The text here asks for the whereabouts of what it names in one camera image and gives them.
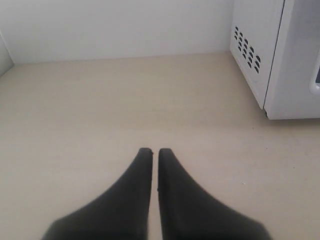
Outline white microwave oven body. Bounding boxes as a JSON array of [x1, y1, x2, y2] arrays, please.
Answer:
[[230, 0, 285, 109]]

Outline white microwave door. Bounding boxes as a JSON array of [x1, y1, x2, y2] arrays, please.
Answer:
[[264, 0, 320, 120]]

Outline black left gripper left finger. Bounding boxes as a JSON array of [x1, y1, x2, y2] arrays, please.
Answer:
[[42, 147, 153, 240]]

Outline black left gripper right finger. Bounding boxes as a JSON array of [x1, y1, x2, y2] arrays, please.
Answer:
[[157, 148, 270, 240]]

